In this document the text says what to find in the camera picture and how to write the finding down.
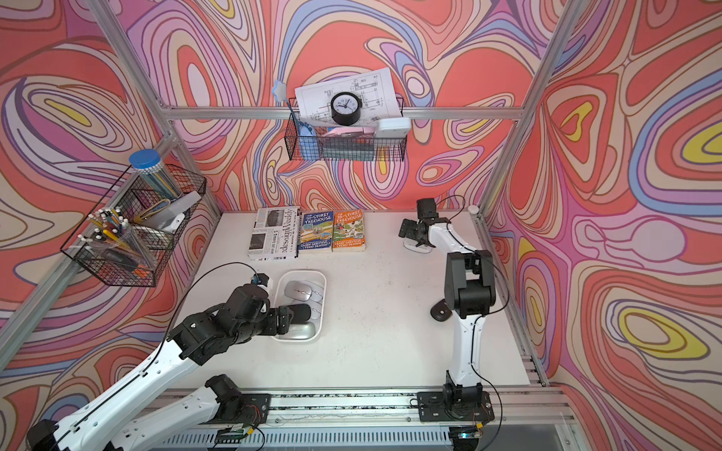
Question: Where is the folded newspaper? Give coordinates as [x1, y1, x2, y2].
[247, 207, 301, 261]

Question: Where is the black round clock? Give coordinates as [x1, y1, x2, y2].
[330, 92, 363, 126]

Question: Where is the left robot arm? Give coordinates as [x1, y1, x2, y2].
[26, 284, 294, 450]

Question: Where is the clear cup of pens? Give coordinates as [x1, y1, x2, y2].
[81, 207, 157, 271]

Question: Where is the black mouse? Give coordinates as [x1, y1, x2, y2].
[287, 304, 312, 324]
[430, 300, 453, 322]

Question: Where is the blue lid pencil jar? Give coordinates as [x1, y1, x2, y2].
[129, 148, 182, 201]

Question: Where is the black wire wall basket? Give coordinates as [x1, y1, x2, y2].
[284, 98, 408, 162]

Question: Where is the orange treehouse book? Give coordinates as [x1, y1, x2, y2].
[332, 210, 366, 252]

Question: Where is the pink notepad in basket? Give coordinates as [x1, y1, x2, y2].
[323, 127, 375, 138]

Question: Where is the black wire side basket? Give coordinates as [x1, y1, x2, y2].
[61, 173, 197, 288]

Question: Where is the blue treehouse book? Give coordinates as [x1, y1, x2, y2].
[298, 212, 334, 254]

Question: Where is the white storage tray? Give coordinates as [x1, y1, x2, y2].
[271, 270, 327, 343]

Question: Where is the white box in basket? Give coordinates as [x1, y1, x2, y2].
[374, 117, 412, 139]

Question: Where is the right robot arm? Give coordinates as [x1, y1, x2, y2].
[399, 198, 496, 425]

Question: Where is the white paper sheet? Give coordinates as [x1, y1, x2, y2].
[295, 69, 402, 127]

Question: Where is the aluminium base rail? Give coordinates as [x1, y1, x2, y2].
[155, 385, 591, 450]

